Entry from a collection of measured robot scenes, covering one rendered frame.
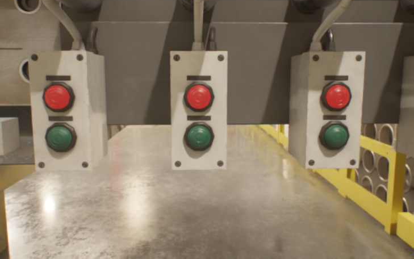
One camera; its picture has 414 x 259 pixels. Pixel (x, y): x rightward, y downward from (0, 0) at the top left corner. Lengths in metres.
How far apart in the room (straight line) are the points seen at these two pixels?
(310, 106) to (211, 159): 0.14
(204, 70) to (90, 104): 0.15
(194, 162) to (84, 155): 0.14
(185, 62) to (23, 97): 0.29
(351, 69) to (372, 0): 0.18
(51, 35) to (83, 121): 0.19
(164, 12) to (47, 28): 0.18
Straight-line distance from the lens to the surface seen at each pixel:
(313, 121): 0.46
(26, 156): 0.67
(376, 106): 0.59
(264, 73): 0.53
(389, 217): 1.88
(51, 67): 0.46
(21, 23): 0.62
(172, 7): 0.56
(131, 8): 0.57
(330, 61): 0.46
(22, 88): 0.62
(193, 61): 0.43
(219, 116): 0.43
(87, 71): 0.45
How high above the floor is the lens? 0.74
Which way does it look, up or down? 8 degrees down
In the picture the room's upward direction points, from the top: straight up
